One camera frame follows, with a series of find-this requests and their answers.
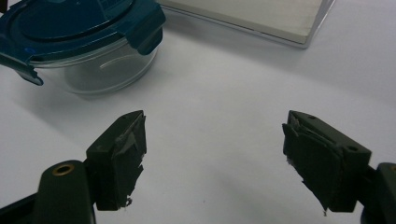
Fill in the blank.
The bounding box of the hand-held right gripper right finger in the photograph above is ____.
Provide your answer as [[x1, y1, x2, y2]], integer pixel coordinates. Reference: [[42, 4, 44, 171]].
[[282, 109, 374, 217]]

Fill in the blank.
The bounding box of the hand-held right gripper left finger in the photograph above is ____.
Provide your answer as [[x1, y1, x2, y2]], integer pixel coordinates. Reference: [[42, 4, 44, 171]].
[[85, 109, 148, 212]]

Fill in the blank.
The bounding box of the round clear glass container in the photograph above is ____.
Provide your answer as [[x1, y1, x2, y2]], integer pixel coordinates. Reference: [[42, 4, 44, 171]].
[[30, 27, 163, 96]]

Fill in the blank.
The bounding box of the glass bowl with blue lid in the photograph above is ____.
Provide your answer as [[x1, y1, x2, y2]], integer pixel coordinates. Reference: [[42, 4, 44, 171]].
[[0, 0, 167, 87]]

